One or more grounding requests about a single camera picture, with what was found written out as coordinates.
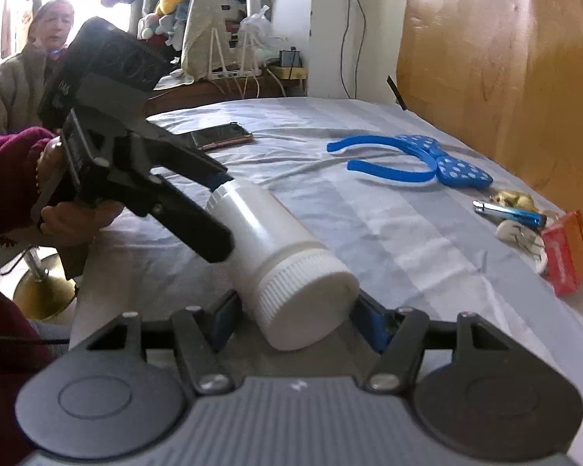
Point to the white plastic bottle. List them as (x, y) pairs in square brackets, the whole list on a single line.
[(282, 262)]

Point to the striped grey bed sheet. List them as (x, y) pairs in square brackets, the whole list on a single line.
[(369, 233)]

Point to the person's left forearm maroon sleeve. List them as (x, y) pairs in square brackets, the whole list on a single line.
[(5, 179)]

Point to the white folded ironing board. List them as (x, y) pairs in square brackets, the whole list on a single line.
[(199, 24)]

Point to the black tape strip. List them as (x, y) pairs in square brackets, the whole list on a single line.
[(397, 93)]

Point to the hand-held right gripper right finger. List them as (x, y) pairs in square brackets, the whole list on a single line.
[(371, 323)]

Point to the blue and silver nail clipper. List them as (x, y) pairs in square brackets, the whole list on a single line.
[(520, 216)]

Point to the person's maroon sweater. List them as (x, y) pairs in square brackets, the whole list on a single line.
[(5, 374)]

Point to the orange red small box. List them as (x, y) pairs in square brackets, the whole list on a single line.
[(566, 257)]

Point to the smartphone with pink case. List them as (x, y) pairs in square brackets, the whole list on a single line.
[(221, 136)]

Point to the person's left hand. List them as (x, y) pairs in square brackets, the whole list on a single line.
[(77, 221)]

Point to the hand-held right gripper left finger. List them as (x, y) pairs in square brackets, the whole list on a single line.
[(223, 323)]

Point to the white plastic clip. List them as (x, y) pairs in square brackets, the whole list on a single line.
[(517, 238)]

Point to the clear plastic bag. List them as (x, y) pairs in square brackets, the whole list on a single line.
[(255, 24)]

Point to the stool with gold base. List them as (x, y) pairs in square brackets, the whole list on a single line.
[(41, 286)]

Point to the pale plush toy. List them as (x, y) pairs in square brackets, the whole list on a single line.
[(153, 26)]

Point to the small gold ornament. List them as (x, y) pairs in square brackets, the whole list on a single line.
[(512, 200)]

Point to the blue polka dot bow headband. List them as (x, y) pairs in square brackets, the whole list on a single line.
[(459, 172)]

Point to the wood pattern wall panel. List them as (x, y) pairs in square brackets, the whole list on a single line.
[(505, 82)]

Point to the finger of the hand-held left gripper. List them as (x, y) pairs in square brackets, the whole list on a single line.
[(189, 155), (194, 223)]

